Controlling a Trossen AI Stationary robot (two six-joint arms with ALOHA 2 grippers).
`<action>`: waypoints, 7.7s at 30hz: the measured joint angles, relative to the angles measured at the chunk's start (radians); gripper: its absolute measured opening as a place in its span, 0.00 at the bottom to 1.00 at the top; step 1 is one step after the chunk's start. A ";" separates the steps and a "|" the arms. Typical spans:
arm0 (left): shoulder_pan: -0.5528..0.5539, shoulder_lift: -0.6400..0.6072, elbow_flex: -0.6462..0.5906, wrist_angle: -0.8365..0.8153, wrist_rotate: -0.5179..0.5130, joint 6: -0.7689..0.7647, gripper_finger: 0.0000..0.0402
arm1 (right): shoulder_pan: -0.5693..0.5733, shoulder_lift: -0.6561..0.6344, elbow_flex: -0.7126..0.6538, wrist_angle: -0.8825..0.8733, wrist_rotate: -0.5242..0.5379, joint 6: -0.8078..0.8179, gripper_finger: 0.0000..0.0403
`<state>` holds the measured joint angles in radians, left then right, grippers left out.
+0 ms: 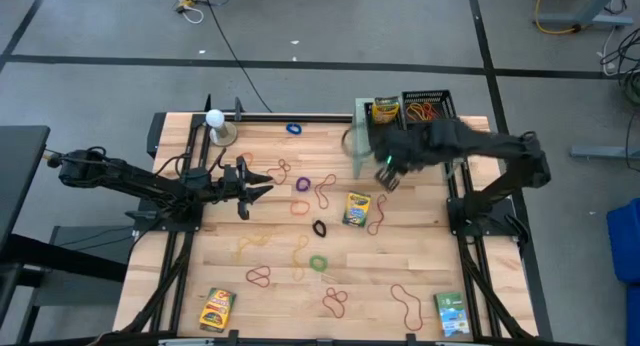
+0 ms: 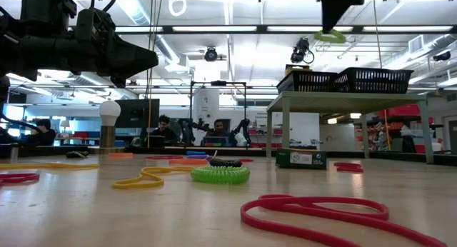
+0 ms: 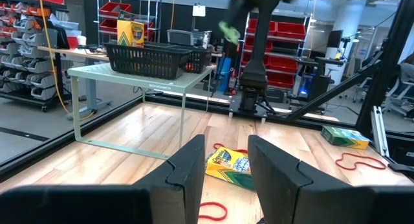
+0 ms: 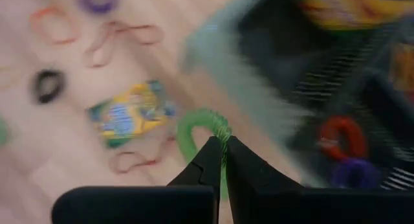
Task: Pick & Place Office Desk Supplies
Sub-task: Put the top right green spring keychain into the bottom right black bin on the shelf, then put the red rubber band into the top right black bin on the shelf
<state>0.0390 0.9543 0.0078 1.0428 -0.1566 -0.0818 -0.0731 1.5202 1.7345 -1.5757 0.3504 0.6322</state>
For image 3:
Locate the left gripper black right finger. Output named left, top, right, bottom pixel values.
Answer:
left=248, top=135, right=414, bottom=224

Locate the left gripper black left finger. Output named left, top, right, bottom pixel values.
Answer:
left=0, top=135, right=206, bottom=224

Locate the green coil wristband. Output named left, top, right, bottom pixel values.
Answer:
left=218, top=21, right=241, bottom=46

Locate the black plastic mesh basket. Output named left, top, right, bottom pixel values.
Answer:
left=103, top=41, right=192, bottom=81
left=145, top=43, right=213, bottom=74

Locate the green blue crayon box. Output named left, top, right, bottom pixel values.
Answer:
left=321, top=125, right=371, bottom=150

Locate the yellow green Crayola crayon box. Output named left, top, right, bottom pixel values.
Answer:
left=116, top=9, right=146, bottom=47

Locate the grey office chair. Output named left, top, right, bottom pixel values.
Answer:
left=166, top=28, right=195, bottom=47

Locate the black workstation desk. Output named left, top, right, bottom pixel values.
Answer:
left=296, top=56, right=347, bottom=104

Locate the wooden top standing desk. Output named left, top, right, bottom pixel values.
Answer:
left=36, top=45, right=113, bottom=120

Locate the shelving with red bins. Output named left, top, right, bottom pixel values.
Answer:
left=241, top=17, right=314, bottom=93

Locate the blue container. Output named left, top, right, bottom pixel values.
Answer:
left=217, top=56, right=233, bottom=93

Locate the black monitor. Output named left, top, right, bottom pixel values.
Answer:
left=325, top=28, right=344, bottom=49

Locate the yellow blue Crayola crayon box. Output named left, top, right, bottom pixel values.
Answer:
left=205, top=147, right=257, bottom=192

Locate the computer with blue light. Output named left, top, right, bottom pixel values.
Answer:
left=296, top=73, right=314, bottom=99

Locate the sage green metal riser shelf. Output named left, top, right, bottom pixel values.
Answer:
left=67, top=62, right=217, bottom=161

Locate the person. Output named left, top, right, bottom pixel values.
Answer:
left=399, top=53, right=414, bottom=102

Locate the rolling rack of parts bins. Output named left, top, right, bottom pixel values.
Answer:
left=0, top=0, right=81, bottom=112

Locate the silver aluminium bracket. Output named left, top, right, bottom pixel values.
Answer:
left=370, top=105, right=389, bottom=158

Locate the wire shelf with red bins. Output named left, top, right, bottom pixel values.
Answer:
left=96, top=0, right=162, bottom=47

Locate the yellow hanging cable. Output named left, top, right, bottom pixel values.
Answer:
left=37, top=0, right=95, bottom=122

